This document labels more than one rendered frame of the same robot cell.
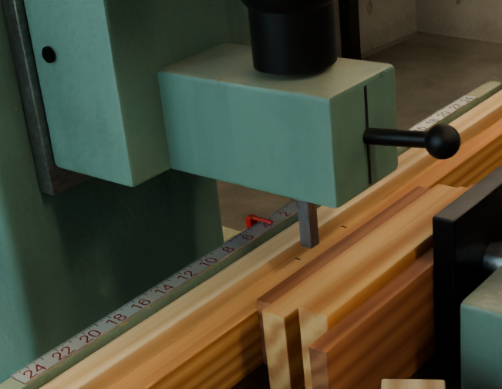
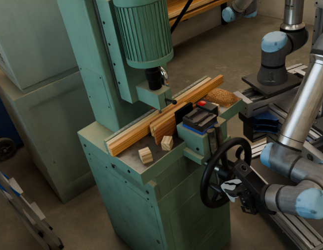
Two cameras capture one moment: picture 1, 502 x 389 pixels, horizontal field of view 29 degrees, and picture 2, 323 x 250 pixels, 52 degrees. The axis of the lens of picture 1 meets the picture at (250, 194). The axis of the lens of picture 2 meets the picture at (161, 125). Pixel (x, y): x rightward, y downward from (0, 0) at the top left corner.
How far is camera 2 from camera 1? 0.77 m
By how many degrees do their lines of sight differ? 15
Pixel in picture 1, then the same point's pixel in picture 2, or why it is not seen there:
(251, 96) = (148, 93)
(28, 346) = (118, 125)
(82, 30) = (123, 81)
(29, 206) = (117, 104)
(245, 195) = (185, 70)
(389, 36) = not seen: hidden behind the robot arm
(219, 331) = (143, 127)
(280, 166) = (153, 103)
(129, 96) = (131, 90)
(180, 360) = (137, 131)
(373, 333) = (163, 129)
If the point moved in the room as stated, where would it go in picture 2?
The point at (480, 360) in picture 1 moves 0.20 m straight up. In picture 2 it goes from (179, 133) to (172, 89)
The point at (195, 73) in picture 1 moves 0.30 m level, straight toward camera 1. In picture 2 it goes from (141, 87) to (132, 133)
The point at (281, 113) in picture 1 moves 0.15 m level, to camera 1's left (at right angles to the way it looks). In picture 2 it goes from (152, 95) to (115, 99)
